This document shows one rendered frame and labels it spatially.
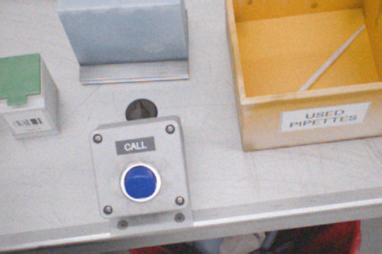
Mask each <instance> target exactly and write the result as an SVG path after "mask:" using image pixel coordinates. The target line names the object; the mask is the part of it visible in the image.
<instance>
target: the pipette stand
mask: <svg viewBox="0 0 382 254"><path fill-rule="evenodd" d="M56 13H57V14H58V16H59V18H60V20H61V23H62V26H63V27H64V30H65V32H66V35H67V38H68V39H69V43H70V44H71V46H72V50H73V52H74V54H75V55H76V59H77V61H78V64H79V82H80V83H81V84H104V83H115V82H137V81H148V80H171V79H181V78H189V67H188V11H187V10H186V9H185V0H56Z"/></svg>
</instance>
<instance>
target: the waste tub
mask: <svg viewBox="0 0 382 254"><path fill-rule="evenodd" d="M224 8H225V20H226V33H227V38H228V46H229V59H230V62H231V71H232V75H233V84H234V96H235V100H236V108H237V113H238V121H239V126H240V138H241V142H242V150H243V151H244V152H247V151H257V150H263V149H272V148H278V147H292V146H303V145H308V144H317V143H323V142H333V141H347V140H352V139H362V138H367V137H377V136H382V0H224ZM362 25H365V28H363V29H362V31H361V32H359V34H358V35H357V36H356V37H355V39H354V40H353V41H352V42H351V43H350V44H349V46H347V48H346V49H345V50H344V52H342V53H341V55H340V56H339V57H338V58H337V59H336V60H335V61H334V62H333V63H332V64H331V66H329V67H328V68H327V69H326V71H324V73H322V74H321V75H320V77H319V78H317V79H316V80H315V82H314V83H313V84H312V85H311V86H310V87H309V88H308V89H307V90H303V91H298V92H297V90H298V89H300V87H302V86H303V85H304V84H305V83H306V82H307V81H308V80H309V79H310V78H311V76H312V75H313V74H314V73H315V72H316V71H317V70H318V69H319V68H320V67H321V66H322V65H323V64H324V63H325V62H326V61H327V60H328V59H329V58H330V57H331V56H332V55H333V54H334V52H336V51H337V50H338V49H339V48H340V47H341V46H342V45H343V44H344V43H345V42H346V41H348V40H349V39H350V38H351V37H352V36H353V35H354V34H355V33H356V32H357V31H359V29H360V28H361V26H362Z"/></svg>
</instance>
